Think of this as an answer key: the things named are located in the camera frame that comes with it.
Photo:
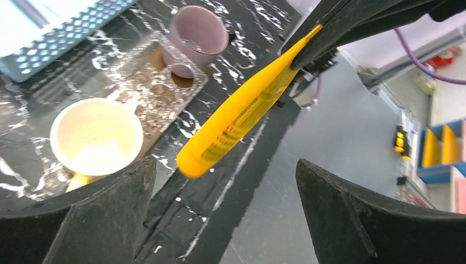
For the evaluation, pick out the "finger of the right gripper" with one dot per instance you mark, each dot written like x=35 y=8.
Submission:
x=339 y=21
x=379 y=16

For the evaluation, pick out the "purple translucent cup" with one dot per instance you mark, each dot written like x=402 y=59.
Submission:
x=199 y=34

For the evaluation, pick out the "aluminium frame rail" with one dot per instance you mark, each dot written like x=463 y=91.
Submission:
x=401 y=50

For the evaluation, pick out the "cream yellow mug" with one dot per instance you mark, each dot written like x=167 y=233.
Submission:
x=96 y=137

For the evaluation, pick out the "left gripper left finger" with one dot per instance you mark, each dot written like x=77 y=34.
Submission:
x=100 y=222

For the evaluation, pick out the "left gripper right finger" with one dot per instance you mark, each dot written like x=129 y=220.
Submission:
x=349 y=223

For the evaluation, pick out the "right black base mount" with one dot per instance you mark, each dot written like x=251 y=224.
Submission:
x=305 y=88

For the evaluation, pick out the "clear plastic package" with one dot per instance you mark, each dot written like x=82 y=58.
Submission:
x=182 y=66

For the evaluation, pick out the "yellow toothpaste tube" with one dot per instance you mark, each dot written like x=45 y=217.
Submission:
x=239 y=113

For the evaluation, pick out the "brown wooden oval tray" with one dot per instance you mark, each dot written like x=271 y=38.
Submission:
x=162 y=95

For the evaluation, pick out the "light blue plastic basket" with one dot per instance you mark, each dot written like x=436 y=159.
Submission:
x=35 y=33

